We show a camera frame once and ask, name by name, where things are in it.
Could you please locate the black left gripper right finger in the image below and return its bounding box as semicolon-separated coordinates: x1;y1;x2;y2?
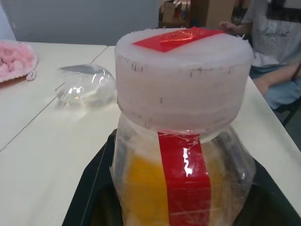
244;160;301;226

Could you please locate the person right hand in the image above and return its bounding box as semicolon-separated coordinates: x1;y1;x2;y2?
218;21;246;36

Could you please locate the pink fluffy cloth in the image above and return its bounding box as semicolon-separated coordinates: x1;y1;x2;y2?
0;40;39;83

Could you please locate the brown cardboard box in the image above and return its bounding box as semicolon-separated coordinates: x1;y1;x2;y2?
158;0;191;28

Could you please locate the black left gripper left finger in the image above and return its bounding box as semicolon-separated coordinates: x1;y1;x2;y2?
61;128;123;226

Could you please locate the black chair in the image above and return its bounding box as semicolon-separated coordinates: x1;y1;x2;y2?
274;96;301;126

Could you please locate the clear bottle with orange drink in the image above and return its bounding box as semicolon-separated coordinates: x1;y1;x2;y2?
110;26;257;226

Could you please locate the person in grey t-shirt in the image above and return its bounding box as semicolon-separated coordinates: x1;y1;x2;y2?
241;0;301;111

